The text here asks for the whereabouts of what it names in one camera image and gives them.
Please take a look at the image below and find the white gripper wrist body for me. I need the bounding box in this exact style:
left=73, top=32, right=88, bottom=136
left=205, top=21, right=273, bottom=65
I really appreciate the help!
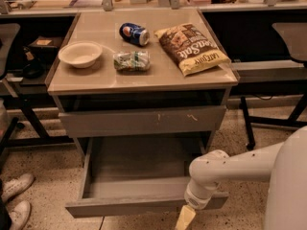
left=184, top=179, right=220, bottom=210

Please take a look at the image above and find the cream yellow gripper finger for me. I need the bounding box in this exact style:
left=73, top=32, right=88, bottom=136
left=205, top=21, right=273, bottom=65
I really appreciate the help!
left=175, top=205, right=196, bottom=230

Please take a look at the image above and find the grey drawer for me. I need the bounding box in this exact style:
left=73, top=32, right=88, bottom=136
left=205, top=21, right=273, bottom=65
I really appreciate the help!
left=59, top=105, right=225, bottom=137
left=64, top=136, right=230, bottom=219

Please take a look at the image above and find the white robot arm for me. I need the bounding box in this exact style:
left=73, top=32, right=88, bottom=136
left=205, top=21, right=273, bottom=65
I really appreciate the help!
left=175, top=126, right=307, bottom=230

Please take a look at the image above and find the grey top drawer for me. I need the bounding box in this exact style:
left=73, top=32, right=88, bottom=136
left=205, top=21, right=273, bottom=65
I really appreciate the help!
left=59, top=105, right=225, bottom=137

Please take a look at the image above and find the grey drawer cabinet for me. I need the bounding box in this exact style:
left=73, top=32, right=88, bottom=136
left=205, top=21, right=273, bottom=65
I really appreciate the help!
left=48, top=9, right=238, bottom=154

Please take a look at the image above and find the brown yellow chip bag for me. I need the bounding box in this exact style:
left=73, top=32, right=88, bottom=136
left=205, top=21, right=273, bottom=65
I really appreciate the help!
left=154, top=23, right=230, bottom=77

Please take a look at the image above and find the crushed green white can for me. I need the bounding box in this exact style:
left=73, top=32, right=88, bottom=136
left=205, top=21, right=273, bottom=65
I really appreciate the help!
left=113, top=51, right=150, bottom=71

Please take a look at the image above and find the lower white sneaker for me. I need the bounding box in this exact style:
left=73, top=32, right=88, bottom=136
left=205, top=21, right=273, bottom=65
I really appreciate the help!
left=9, top=200, right=32, bottom=230

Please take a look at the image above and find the white sneaker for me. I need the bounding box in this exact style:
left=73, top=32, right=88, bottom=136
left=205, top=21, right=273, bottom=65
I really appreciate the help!
left=1, top=173, right=35, bottom=203
left=9, top=200, right=32, bottom=230

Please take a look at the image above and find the blue soda can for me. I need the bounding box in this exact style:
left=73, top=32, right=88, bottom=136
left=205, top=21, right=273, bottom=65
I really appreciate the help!
left=119, top=23, right=150, bottom=46

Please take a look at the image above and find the upper white sneaker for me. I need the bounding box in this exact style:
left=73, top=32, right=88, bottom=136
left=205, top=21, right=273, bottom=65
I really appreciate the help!
left=1, top=173, right=35, bottom=203

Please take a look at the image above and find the white paper bowl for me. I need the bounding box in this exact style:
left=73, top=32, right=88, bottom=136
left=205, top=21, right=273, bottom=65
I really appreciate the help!
left=59, top=41, right=102, bottom=69

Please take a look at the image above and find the grey chair right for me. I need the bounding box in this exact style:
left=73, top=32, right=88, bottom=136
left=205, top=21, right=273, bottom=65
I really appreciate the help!
left=272, top=22, right=307, bottom=127

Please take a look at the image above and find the black bag under desk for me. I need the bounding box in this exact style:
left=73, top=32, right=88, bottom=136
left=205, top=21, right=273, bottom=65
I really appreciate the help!
left=22, top=47, right=44, bottom=79

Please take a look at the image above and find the long grey back desk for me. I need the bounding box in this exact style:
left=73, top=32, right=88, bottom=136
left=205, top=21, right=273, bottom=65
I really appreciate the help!
left=0, top=0, right=307, bottom=17

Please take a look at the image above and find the black box under desk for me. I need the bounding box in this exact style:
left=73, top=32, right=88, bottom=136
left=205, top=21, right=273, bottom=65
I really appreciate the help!
left=28, top=36, right=63, bottom=61

